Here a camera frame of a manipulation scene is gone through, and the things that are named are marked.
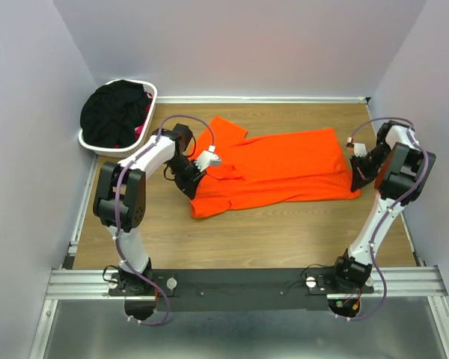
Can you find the black garment in basket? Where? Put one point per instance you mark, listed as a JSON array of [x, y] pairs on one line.
[[113, 113]]

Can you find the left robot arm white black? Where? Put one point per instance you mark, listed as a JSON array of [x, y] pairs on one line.
[[120, 200]]

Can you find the aluminium rail frame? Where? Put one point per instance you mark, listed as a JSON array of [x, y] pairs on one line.
[[69, 284]]

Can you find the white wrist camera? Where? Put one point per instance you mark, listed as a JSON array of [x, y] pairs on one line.
[[208, 158], [358, 149]]

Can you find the pink garment in basket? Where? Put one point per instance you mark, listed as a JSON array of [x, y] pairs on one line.
[[142, 127]]

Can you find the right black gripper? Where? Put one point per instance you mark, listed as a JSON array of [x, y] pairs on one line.
[[360, 176]]

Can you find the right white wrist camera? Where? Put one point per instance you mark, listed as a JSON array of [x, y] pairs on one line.
[[358, 149]]

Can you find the white laundry basket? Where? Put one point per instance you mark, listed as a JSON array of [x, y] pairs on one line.
[[126, 151]]

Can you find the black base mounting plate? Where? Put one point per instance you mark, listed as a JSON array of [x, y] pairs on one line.
[[228, 290]]

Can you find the orange t-shirt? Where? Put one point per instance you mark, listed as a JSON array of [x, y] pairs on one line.
[[261, 171]]

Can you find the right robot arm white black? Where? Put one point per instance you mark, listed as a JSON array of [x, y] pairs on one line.
[[398, 168]]

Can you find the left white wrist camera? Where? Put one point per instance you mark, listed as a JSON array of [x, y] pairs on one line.
[[208, 158]]

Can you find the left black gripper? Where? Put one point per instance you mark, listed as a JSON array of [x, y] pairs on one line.
[[189, 186]]

